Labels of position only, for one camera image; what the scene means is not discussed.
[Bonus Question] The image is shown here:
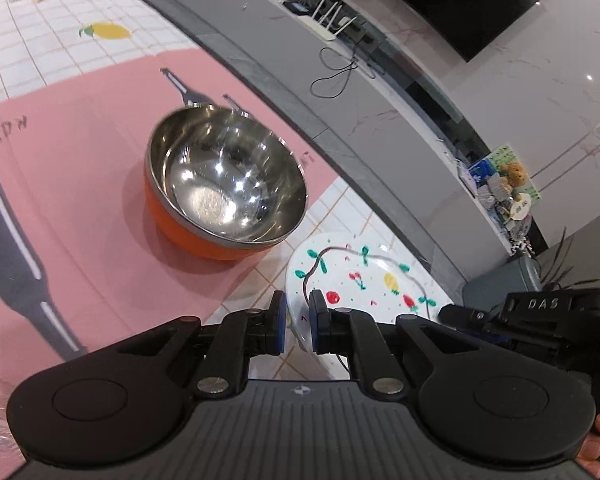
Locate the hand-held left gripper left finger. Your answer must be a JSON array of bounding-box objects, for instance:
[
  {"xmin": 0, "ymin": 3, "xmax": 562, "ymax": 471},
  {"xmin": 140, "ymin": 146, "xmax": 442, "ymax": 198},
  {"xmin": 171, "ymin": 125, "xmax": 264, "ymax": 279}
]
[{"xmin": 114, "ymin": 290, "xmax": 288, "ymax": 401}]

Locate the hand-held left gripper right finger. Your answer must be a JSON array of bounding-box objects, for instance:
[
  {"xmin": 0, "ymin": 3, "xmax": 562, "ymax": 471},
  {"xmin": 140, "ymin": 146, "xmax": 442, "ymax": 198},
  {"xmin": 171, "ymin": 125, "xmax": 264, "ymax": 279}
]
[{"xmin": 307, "ymin": 289, "xmax": 477, "ymax": 401}]

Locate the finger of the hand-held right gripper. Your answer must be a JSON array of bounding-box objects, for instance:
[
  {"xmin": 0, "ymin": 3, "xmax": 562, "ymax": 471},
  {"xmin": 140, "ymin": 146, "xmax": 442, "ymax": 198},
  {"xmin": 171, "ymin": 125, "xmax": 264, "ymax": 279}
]
[{"xmin": 439, "ymin": 304, "xmax": 503, "ymax": 335}]

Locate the grey trash bin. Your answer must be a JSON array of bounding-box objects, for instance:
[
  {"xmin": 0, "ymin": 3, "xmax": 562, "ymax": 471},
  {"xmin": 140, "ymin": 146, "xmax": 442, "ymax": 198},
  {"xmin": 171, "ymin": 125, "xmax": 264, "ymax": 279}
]
[{"xmin": 461, "ymin": 255, "xmax": 547, "ymax": 313}]

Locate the long-leaf potted plant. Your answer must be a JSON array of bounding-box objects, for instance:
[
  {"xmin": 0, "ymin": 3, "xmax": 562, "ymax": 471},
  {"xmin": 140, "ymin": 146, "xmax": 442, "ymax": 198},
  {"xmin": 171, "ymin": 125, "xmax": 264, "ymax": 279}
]
[{"xmin": 539, "ymin": 226, "xmax": 600, "ymax": 292}]

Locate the round white tag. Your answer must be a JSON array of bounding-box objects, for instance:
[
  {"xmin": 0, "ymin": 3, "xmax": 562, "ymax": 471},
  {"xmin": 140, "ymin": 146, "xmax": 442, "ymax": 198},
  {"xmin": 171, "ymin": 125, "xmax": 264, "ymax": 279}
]
[{"xmin": 509, "ymin": 195, "xmax": 532, "ymax": 222}]

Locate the blue box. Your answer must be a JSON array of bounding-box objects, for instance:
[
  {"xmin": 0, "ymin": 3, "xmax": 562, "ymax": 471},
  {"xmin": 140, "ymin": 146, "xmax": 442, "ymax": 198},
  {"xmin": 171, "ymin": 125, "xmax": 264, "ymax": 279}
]
[{"xmin": 467, "ymin": 159, "xmax": 497, "ymax": 192}]

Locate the brown teddy bear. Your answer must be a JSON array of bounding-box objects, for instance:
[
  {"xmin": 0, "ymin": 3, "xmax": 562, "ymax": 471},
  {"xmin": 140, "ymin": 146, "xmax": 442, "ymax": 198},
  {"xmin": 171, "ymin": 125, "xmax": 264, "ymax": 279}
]
[{"xmin": 500, "ymin": 161, "xmax": 529, "ymax": 190}]

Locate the orange steel bowl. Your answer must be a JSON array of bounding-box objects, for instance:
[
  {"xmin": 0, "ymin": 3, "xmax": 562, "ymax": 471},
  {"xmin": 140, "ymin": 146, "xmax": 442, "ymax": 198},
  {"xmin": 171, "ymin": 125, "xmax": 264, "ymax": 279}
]
[{"xmin": 144, "ymin": 102, "xmax": 309, "ymax": 261}]

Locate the grey marble tv cabinet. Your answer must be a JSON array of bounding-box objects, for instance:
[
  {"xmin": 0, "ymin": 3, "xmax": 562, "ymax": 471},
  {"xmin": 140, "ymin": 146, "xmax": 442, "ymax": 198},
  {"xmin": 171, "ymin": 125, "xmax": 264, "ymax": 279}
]
[{"xmin": 125, "ymin": 0, "xmax": 523, "ymax": 261}]

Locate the pink and white printed tablecloth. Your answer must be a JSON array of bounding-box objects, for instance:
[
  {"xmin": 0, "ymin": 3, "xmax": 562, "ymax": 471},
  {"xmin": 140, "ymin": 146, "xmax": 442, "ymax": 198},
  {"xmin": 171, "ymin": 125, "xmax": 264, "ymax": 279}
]
[{"xmin": 0, "ymin": 0, "xmax": 461, "ymax": 480}]

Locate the white router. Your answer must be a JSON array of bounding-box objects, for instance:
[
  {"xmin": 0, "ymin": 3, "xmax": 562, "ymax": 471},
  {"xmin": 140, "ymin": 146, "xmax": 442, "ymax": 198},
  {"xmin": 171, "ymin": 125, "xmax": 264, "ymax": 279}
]
[{"xmin": 299, "ymin": 0, "xmax": 362, "ymax": 44}]

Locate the black television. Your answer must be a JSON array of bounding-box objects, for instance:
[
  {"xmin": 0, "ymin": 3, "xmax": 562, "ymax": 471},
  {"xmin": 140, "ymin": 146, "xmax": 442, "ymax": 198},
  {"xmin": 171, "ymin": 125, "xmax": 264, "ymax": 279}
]
[{"xmin": 375, "ymin": 0, "xmax": 556, "ymax": 63}]

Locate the black cable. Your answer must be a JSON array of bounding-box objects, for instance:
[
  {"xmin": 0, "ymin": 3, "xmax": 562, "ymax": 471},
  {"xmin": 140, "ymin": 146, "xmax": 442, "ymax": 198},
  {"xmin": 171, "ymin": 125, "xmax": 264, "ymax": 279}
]
[{"xmin": 310, "ymin": 45, "xmax": 377, "ymax": 99}]

